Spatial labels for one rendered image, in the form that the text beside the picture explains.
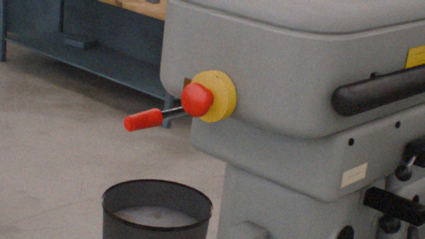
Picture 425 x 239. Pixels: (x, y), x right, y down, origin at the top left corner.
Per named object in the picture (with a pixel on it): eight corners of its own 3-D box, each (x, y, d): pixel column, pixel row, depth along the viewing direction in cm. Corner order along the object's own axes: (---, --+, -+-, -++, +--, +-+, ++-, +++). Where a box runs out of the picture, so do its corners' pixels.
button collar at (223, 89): (223, 129, 90) (229, 79, 88) (184, 114, 94) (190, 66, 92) (234, 125, 92) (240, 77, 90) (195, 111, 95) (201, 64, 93)
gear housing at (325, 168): (330, 210, 97) (343, 135, 93) (183, 149, 111) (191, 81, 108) (447, 155, 122) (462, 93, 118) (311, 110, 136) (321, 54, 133)
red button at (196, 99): (200, 123, 88) (204, 89, 87) (174, 113, 91) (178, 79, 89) (219, 117, 91) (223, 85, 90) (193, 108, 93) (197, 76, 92)
